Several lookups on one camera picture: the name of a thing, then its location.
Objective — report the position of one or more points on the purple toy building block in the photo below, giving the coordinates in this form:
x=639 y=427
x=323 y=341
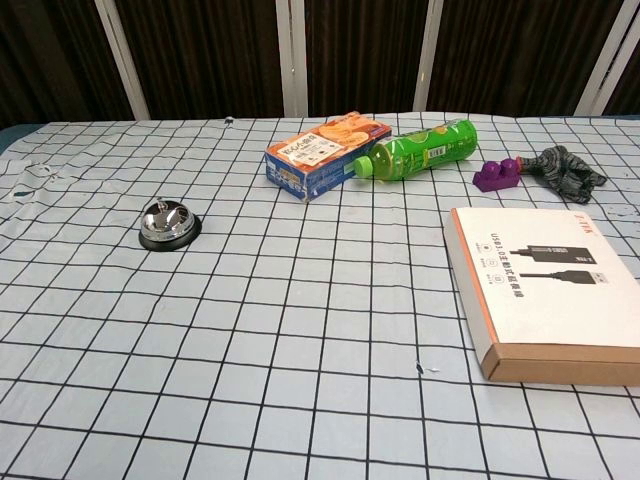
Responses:
x=495 y=175

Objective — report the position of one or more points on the white black grid tablecloth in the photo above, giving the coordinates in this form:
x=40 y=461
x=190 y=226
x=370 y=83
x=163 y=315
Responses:
x=280 y=325

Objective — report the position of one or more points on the blue orange snack box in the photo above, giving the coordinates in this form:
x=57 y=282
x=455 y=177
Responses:
x=320 y=157

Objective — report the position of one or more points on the silver desk call bell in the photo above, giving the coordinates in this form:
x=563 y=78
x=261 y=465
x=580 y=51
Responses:
x=166 y=221

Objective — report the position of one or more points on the grey striped crumpled cloth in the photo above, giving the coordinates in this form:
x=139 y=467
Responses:
x=562 y=170

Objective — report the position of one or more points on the white screen frame post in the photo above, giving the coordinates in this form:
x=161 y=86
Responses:
x=122 y=57
x=427 y=55
x=291 y=57
x=607 y=57

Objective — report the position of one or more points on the green plastic drink bottle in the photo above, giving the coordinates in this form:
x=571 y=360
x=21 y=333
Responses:
x=425 y=148

